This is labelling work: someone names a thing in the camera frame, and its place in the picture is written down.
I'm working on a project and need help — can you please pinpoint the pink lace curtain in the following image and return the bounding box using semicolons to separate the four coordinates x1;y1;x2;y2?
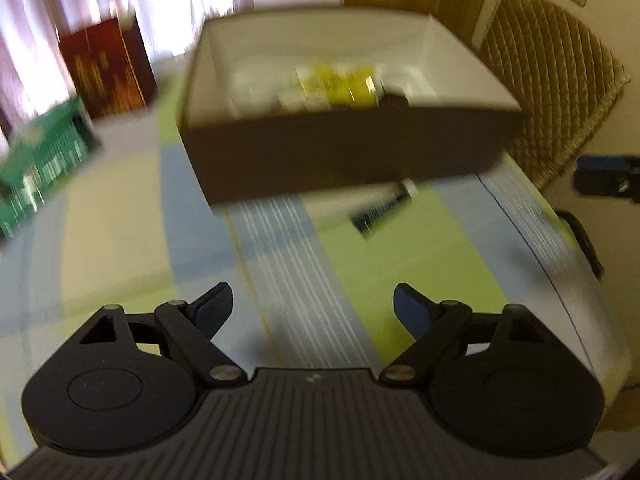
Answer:
1;0;253;139

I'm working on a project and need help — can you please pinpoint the yellow snack packet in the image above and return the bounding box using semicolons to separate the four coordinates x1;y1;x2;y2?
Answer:
298;64;378;108

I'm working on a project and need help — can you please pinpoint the green foil bag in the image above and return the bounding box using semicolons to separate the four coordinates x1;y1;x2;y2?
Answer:
1;96;101;240

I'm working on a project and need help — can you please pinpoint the checked tablecloth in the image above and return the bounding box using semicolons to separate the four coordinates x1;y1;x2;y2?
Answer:
1;77;631;465

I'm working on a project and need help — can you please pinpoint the brown cardboard box white inside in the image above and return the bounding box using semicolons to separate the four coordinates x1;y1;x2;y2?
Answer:
178;6;525;205

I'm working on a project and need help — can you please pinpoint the dark green white-capped tube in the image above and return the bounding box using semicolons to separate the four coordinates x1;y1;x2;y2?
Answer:
349;180;418;238

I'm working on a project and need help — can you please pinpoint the red gift box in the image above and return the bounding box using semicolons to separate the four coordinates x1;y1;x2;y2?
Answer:
58;13;157;119

